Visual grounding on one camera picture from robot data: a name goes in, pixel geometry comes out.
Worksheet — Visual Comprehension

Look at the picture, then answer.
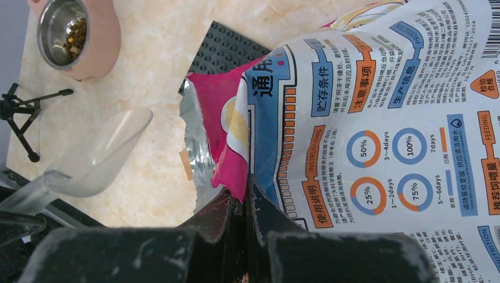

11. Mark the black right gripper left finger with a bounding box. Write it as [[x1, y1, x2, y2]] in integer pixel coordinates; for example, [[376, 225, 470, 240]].
[[19, 190, 244, 282]]

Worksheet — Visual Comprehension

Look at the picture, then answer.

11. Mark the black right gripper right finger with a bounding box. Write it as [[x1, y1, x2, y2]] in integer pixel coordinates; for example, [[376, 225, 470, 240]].
[[245, 174, 439, 282]]

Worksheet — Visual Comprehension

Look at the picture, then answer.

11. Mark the clear plastic scoop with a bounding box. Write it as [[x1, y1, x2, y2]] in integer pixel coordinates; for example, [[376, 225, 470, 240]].
[[1, 108, 153, 215]]

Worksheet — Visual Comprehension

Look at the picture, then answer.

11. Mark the pet food bag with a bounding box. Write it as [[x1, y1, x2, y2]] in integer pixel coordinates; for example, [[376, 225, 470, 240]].
[[185, 1, 499, 282]]

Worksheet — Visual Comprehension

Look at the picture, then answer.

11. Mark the pink double bowl stand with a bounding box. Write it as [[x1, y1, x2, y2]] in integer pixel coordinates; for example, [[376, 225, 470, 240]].
[[27, 1, 121, 81]]

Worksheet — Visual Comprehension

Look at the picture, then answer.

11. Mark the brown pet food kibble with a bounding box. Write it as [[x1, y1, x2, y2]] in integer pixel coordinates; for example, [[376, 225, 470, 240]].
[[63, 18, 87, 61]]

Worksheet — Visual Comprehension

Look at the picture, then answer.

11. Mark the small brown wooden block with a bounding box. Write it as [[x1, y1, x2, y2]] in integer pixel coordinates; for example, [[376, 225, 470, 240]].
[[179, 149, 193, 181]]

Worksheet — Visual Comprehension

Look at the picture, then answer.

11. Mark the dark grey studded baseplate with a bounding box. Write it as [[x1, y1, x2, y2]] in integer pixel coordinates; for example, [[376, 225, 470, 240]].
[[188, 21, 271, 75]]

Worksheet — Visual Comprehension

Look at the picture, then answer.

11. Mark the black mini tripod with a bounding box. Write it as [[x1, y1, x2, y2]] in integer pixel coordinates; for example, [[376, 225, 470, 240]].
[[1, 83, 74, 163]]

